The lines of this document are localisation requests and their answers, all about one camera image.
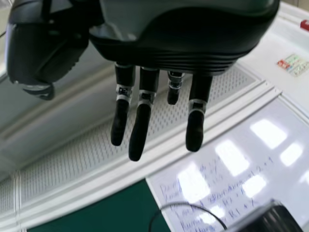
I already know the black oven with glass door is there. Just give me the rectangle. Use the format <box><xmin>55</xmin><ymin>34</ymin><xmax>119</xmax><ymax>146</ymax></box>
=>
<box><xmin>262</xmin><ymin>199</ymin><xmax>304</xmax><ymax>232</ymax></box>

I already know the white perforated cable duct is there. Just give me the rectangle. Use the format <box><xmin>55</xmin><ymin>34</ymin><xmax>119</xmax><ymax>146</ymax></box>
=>
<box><xmin>0</xmin><ymin>64</ymin><xmax>283</xmax><ymax>232</ymax></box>

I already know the red and green sticker label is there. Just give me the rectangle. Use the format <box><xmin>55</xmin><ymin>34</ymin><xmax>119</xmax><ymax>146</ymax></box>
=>
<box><xmin>277</xmin><ymin>53</ymin><xmax>309</xmax><ymax>77</ymax></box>

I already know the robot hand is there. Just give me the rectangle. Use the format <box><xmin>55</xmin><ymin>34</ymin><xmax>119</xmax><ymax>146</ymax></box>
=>
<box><xmin>4</xmin><ymin>0</ymin><xmax>282</xmax><ymax>162</ymax></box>

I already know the thin black cable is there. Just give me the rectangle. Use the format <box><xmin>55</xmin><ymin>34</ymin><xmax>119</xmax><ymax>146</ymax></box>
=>
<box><xmin>148</xmin><ymin>201</ymin><xmax>228</xmax><ymax>232</ymax></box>

